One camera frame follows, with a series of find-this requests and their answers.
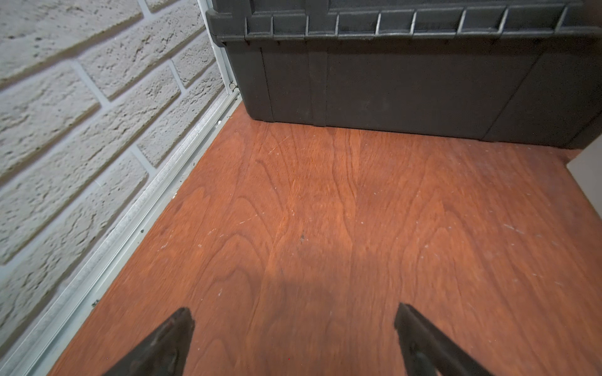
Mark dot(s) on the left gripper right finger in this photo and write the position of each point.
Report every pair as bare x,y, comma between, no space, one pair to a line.
427,350

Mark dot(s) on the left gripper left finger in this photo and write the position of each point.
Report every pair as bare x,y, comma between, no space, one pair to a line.
163,352

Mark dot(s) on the black plastic toolbox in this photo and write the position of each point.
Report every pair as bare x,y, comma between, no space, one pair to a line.
525,72

